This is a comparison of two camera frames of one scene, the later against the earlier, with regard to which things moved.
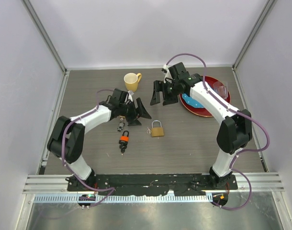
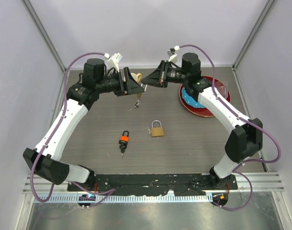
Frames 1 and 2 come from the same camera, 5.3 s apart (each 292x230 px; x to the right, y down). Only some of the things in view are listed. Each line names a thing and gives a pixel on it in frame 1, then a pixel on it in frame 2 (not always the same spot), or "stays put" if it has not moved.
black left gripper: [140, 112] -> [134, 87]
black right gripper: [158, 87] -> [159, 78]
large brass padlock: [157, 132] stays put
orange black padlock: [124, 140] stays put
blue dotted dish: [192, 101] stays put
